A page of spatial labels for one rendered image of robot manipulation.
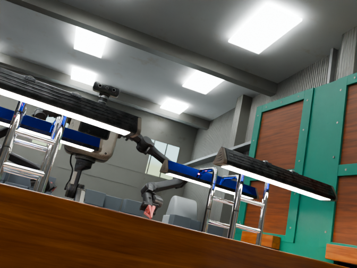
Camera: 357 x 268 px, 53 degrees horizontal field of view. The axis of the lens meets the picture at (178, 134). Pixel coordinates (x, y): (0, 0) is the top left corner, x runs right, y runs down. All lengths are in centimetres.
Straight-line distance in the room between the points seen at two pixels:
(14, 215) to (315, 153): 171
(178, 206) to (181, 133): 341
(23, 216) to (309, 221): 158
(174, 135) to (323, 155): 939
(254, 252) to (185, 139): 1040
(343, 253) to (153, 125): 972
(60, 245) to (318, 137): 167
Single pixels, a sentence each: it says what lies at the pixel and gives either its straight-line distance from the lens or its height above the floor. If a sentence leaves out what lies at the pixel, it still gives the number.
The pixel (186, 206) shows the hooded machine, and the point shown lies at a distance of 874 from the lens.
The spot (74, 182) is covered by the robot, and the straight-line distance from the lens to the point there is 250.
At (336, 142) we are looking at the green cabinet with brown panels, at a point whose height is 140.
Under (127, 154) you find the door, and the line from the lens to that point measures 1082.
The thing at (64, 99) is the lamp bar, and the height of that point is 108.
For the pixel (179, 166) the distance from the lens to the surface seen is 195.
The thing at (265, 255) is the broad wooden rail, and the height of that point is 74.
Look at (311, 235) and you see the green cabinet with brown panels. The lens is 209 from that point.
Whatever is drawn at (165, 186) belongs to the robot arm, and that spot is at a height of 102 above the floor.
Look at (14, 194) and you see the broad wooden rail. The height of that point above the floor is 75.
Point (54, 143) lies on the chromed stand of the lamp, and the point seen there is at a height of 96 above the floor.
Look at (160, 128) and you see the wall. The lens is 1125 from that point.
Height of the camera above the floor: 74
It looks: 15 degrees up
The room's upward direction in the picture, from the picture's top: 13 degrees clockwise
